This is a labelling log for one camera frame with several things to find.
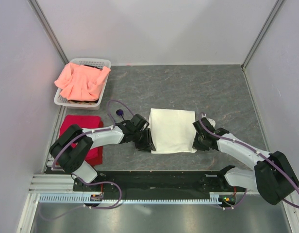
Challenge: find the purple handled spoon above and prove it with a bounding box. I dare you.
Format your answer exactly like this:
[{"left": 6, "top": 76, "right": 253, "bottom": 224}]
[{"left": 116, "top": 109, "right": 125, "bottom": 120}]

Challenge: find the left aluminium frame post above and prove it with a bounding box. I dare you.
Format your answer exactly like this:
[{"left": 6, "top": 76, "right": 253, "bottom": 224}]
[{"left": 27, "top": 0, "right": 68, "bottom": 65}]

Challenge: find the red folded cloth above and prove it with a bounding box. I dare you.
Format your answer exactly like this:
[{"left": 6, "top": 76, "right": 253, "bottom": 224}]
[{"left": 59, "top": 115, "right": 103, "bottom": 166}]

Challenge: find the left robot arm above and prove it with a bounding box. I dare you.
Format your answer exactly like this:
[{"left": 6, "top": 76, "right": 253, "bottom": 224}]
[{"left": 49, "top": 114, "right": 156, "bottom": 191}]

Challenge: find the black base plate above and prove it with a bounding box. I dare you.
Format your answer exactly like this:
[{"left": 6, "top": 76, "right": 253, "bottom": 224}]
[{"left": 73, "top": 171, "right": 244, "bottom": 199}]

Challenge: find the aluminium frame post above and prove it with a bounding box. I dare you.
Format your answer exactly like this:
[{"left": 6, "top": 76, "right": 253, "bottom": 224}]
[
  {"left": 27, "top": 0, "right": 68, "bottom": 65},
  {"left": 241, "top": 0, "right": 285, "bottom": 71}
]

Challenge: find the slotted cable duct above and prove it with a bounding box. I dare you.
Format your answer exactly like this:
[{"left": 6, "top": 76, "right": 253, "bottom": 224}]
[{"left": 39, "top": 193, "right": 222, "bottom": 205}]

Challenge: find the salmon pink cloth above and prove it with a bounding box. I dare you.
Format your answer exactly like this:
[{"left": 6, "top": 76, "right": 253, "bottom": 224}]
[{"left": 54, "top": 63, "right": 111, "bottom": 101}]

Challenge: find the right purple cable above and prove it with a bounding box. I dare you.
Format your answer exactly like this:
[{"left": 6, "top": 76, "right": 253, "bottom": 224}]
[{"left": 199, "top": 113, "right": 299, "bottom": 209}]

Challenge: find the white plastic basket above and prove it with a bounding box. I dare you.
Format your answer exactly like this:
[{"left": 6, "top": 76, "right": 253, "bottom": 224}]
[{"left": 54, "top": 58, "right": 111, "bottom": 110}]

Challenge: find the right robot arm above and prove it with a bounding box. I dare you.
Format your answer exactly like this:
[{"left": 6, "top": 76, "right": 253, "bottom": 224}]
[{"left": 193, "top": 116, "right": 299, "bottom": 209}]

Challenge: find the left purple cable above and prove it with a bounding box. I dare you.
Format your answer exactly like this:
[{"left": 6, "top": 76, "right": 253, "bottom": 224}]
[{"left": 52, "top": 99, "right": 135, "bottom": 185}]

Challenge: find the purple cable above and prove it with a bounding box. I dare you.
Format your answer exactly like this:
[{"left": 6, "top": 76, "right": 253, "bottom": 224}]
[
  {"left": 52, "top": 99, "right": 135, "bottom": 185},
  {"left": 199, "top": 113, "right": 299, "bottom": 209}
]

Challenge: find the white cloth napkin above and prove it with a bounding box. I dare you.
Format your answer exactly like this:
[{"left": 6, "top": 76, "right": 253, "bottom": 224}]
[{"left": 149, "top": 108, "right": 196, "bottom": 154}]

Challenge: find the right aluminium frame post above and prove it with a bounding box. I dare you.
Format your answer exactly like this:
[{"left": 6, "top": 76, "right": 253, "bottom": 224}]
[{"left": 241, "top": 0, "right": 285, "bottom": 71}]

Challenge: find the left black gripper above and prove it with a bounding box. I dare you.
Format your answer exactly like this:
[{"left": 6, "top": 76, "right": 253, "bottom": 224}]
[{"left": 132, "top": 128, "right": 155, "bottom": 153}]

